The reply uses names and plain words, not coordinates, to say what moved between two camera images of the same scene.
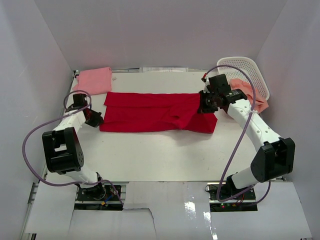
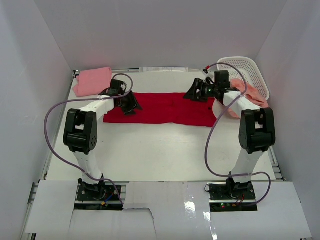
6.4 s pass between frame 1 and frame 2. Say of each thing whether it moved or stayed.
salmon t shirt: stayed
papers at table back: stayed
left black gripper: moved
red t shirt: moved
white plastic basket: stayed
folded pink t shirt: stayed
